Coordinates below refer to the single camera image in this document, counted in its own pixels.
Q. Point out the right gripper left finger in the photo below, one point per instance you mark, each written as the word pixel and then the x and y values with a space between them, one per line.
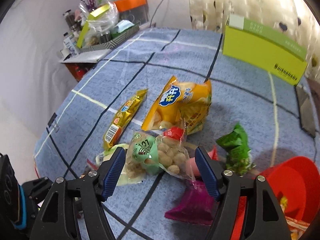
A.
pixel 109 173

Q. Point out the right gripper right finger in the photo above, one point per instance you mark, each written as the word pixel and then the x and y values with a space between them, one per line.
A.
pixel 212 178

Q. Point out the pink jelly cup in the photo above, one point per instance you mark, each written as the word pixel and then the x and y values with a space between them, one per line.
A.
pixel 194 165

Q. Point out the green foil snack packet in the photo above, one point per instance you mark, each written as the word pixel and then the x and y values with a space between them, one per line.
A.
pixel 238 157

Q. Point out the purple snack packet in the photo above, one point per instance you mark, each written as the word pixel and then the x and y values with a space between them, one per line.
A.
pixel 196 205

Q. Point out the clear bag of nuts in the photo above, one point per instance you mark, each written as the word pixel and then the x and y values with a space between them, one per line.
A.
pixel 166 152

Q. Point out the short gold snack bar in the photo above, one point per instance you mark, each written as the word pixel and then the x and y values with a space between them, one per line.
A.
pixel 122 118

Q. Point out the yellow chips bag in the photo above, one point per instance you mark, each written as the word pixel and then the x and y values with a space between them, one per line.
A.
pixel 180 101

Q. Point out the red round plastic basket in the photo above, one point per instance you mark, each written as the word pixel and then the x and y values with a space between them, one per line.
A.
pixel 295 184

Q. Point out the orange white bread packet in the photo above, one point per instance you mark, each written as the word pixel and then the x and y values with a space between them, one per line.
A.
pixel 296 227

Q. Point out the black binder clip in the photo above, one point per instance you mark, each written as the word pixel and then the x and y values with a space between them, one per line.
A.
pixel 53 124

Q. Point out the black smartphone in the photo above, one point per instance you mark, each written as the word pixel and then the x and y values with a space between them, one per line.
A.
pixel 307 122

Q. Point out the white side table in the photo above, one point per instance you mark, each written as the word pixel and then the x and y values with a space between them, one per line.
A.
pixel 88 57

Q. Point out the striped tray box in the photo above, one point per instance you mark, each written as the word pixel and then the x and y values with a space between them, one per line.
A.
pixel 115 41

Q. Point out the lime green cardboard box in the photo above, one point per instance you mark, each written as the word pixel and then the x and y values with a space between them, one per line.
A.
pixel 264 47

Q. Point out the clear plastic bag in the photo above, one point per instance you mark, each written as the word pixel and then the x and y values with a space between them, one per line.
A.
pixel 98 24

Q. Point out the orange storage box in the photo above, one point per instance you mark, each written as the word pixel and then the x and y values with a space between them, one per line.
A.
pixel 125 5

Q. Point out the heart pattern curtain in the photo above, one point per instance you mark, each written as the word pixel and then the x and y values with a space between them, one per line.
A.
pixel 290 17

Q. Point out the black camera module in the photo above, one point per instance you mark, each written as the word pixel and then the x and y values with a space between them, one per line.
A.
pixel 12 199

